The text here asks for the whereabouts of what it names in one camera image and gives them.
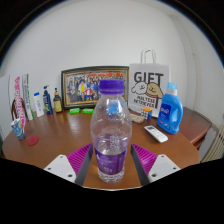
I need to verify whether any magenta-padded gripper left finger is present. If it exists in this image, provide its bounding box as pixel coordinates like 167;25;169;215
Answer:
43;143;95;187

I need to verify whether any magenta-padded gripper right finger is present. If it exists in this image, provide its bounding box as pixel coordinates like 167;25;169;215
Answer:
129;143;182;187

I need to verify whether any clear purple-capped water bottle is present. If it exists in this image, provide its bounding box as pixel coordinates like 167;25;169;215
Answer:
89;78;133;184

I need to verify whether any white remote control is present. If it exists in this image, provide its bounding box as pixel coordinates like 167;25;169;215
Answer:
143;124;169;144

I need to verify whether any small patterned flat box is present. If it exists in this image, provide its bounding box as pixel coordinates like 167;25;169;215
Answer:
129;113;146;124

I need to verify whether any small colourful puzzle cube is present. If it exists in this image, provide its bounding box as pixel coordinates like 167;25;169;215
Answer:
140;107;153;120

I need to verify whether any flat round red coaster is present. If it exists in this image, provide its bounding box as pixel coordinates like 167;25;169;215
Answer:
26;134;40;147

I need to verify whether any blue detergent bottle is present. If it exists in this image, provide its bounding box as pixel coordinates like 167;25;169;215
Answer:
156;81;184;135

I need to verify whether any dark amber pump bottle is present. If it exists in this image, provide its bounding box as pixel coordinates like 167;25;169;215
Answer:
52;87;64;113

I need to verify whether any dark blue pump bottle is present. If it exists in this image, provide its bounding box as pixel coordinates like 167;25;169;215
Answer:
42;84;54;115

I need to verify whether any white bottle with blue cap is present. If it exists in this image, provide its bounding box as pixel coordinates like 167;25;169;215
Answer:
33;92;45;118

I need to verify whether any blue patterned white cup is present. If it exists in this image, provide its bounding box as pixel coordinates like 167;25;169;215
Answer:
10;118;27;141

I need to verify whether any white paper gift bag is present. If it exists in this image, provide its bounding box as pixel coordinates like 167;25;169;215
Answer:
128;48;170;118

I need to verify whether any framed group photo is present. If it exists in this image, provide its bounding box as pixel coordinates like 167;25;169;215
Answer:
60;65;130;111

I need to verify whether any white radiator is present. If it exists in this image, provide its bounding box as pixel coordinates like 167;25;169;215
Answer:
201;124;224;163

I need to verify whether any white blue tall tube box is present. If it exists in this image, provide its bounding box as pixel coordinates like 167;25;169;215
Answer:
21;73;35;121

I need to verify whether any pink tall tube box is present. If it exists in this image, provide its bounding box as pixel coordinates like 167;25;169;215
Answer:
13;75;28;126

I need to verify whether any white door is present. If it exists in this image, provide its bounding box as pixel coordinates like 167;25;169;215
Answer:
0;74;14;134

